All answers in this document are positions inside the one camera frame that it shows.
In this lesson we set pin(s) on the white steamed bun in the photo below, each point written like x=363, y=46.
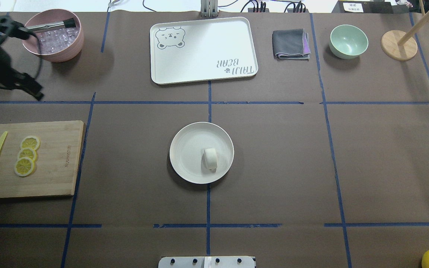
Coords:
x=210, y=158

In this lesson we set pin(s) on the pink bowl with ice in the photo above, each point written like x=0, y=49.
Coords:
x=55, y=45

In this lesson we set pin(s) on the black power strip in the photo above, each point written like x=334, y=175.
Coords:
x=290, y=7

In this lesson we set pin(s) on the aluminium frame post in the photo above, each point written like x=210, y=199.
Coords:
x=209, y=8

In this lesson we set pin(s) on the wooden mug tree stand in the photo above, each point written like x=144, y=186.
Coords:
x=401, y=45

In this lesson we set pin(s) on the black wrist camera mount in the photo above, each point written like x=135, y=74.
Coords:
x=6, y=25

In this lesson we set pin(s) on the lemon slice top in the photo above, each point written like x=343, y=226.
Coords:
x=30, y=142

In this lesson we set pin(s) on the mint green bowl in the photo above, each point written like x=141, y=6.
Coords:
x=347, y=41

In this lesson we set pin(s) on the bamboo cutting board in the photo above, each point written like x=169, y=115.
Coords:
x=57, y=163

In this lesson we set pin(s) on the white mount base plate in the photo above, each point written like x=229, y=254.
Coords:
x=207, y=262

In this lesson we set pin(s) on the grey folded cloth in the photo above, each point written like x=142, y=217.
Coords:
x=291, y=44

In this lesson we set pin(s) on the lemon slice middle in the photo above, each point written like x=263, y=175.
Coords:
x=28, y=152

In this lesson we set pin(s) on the white bear tray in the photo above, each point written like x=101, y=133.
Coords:
x=202, y=50

